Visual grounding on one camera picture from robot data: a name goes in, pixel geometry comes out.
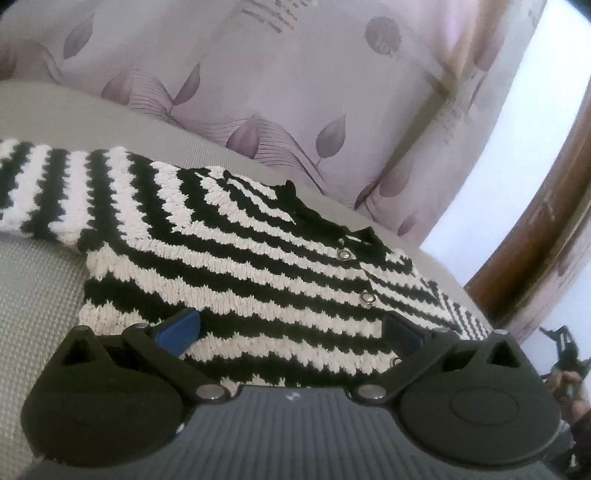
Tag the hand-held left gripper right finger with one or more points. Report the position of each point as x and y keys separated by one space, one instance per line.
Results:
x=400 y=333

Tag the light woven mattress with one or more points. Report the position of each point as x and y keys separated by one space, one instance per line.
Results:
x=37 y=300

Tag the purple leaf print curtain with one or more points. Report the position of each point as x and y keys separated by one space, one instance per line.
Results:
x=295 y=78

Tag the brown wooden frame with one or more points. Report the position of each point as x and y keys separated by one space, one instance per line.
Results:
x=535 y=240

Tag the black white striped knit sweater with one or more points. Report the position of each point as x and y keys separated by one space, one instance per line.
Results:
x=221 y=249

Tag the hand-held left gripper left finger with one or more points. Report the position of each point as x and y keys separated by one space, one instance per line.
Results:
x=180 y=328

